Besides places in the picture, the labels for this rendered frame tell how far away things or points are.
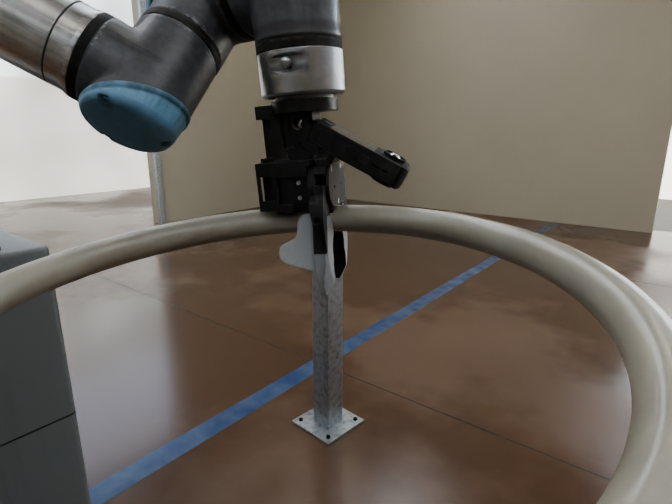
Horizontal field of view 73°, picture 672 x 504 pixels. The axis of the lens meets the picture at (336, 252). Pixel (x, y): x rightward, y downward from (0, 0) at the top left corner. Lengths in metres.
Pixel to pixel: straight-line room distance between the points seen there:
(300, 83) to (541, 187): 5.91
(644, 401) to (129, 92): 0.43
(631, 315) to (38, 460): 1.29
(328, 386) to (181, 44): 1.43
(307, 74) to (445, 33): 6.42
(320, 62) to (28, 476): 1.18
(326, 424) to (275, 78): 1.52
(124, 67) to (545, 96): 5.98
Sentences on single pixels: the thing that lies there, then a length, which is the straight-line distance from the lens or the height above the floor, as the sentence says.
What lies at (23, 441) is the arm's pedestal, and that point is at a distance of 1.34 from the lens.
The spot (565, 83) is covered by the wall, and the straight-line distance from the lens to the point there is 6.27.
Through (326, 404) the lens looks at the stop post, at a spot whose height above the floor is 0.11.
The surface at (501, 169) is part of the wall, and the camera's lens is 6.44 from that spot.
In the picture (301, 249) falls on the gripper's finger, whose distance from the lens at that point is 0.50.
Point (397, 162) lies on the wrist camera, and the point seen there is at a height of 1.07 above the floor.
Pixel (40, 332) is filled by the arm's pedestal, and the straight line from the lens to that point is 1.25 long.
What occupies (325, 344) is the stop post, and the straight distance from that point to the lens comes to 1.68.
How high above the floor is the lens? 1.10
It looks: 15 degrees down
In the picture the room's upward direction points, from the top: straight up
